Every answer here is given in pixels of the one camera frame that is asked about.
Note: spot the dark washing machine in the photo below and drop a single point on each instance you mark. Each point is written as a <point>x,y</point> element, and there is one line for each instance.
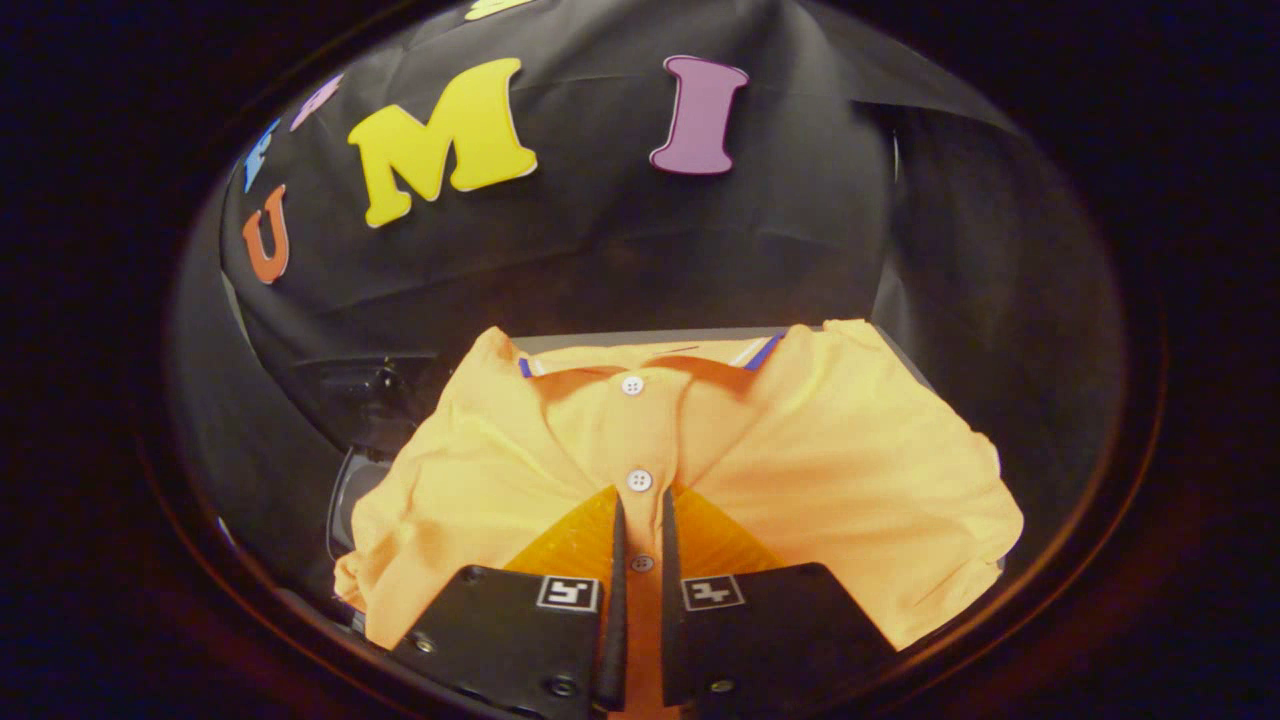
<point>350,490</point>

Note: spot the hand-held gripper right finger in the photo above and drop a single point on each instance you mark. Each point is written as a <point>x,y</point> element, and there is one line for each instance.
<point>760,630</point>

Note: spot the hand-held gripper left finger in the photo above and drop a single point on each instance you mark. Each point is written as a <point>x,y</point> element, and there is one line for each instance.
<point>520,630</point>

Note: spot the black backdrop cloth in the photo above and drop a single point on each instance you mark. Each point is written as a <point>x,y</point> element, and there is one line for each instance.
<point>600,240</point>

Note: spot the orange polo shirt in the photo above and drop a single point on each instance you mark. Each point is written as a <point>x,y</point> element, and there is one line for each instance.
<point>820,480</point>

